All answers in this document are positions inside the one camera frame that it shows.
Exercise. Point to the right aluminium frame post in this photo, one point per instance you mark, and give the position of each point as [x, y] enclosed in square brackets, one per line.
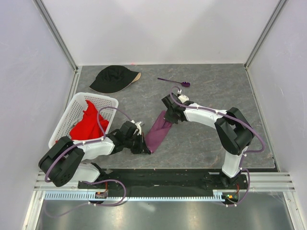
[265, 32]

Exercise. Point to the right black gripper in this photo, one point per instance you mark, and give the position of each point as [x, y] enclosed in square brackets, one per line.
[169, 119]

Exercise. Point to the white plastic basket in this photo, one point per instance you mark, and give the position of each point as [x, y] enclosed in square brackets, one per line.
[74, 113]

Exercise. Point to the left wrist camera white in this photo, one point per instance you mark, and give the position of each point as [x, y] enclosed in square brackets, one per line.
[139, 125]

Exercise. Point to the purple spoon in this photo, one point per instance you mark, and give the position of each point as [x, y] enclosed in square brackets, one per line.
[184, 83]

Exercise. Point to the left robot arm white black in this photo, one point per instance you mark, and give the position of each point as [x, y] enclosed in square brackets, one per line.
[63, 161]

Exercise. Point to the purple cloth napkin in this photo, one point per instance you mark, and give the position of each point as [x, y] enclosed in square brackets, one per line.
[157, 133]

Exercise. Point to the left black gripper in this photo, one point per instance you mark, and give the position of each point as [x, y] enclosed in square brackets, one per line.
[142, 147]

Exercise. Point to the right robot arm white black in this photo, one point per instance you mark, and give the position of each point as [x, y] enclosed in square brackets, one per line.
[234, 136]

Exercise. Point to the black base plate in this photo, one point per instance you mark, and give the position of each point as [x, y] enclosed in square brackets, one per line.
[172, 182]

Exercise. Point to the aluminium frame post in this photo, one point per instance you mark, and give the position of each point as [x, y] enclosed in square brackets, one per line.
[55, 32]
[265, 32]

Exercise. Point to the red cloth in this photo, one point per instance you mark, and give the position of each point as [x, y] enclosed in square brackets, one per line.
[91, 126]

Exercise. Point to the blue cable duct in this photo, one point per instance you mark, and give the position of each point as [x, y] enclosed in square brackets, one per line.
[98, 196]

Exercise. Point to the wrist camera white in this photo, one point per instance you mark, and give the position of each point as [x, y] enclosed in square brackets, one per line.
[139, 125]
[183, 98]

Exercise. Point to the black bucket hat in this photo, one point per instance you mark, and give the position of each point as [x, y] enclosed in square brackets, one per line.
[113, 79]

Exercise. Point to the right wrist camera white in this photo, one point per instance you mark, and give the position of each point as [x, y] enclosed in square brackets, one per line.
[183, 98]

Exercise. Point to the left aluminium frame post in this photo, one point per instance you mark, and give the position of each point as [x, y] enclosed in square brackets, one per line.
[55, 32]

